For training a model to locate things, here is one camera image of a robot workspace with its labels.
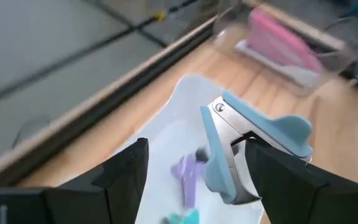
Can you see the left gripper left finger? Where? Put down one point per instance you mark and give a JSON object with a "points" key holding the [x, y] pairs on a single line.
{"points": [[104, 199]]}

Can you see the pink stapler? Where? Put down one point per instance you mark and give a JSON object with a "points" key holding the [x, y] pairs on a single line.
{"points": [[275, 43]]}

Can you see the teal staple remover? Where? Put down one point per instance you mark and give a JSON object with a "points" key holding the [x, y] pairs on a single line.
{"points": [[191, 217]]}

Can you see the light blue staple remover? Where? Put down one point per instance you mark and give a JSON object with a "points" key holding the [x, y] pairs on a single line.
{"points": [[278, 130]]}

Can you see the clear plastic bin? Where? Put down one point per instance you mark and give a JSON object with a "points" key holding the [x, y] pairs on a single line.
{"points": [[228, 34]]}

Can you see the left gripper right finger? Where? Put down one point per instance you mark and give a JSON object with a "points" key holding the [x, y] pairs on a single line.
{"points": [[291, 193]]}

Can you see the white plastic bin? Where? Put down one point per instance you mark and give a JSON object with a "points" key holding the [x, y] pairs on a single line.
{"points": [[166, 140]]}

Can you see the purple staple remover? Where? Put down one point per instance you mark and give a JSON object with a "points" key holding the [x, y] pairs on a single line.
{"points": [[188, 180]]}

